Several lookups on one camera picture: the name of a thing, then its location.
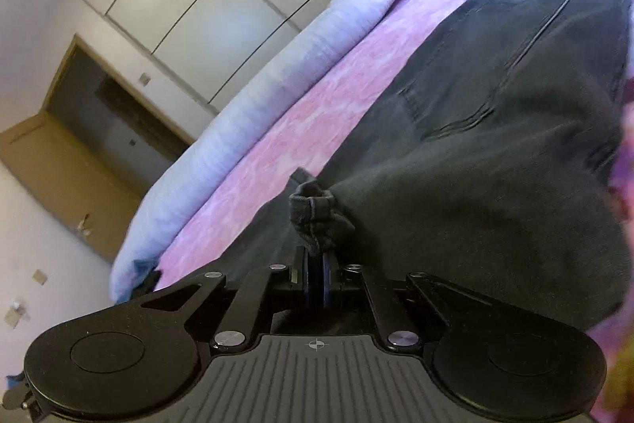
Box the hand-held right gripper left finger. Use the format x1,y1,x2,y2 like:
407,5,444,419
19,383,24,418
141,247,318,349

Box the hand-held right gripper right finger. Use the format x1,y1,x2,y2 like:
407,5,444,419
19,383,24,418
319,253,496,349

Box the grey jeans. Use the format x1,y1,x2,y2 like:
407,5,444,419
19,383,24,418
218,0,634,339

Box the pink floral blanket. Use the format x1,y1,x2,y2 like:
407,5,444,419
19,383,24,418
158,0,634,423

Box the white striped quilt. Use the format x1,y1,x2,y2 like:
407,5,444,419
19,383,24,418
109,0,422,305

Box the wooden door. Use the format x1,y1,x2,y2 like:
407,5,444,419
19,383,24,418
0,113,144,262

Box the beige wall socket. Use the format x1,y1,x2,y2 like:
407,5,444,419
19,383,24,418
4,308,31,329

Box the wooden door frame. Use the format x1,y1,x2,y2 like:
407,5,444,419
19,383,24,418
44,34,196,198

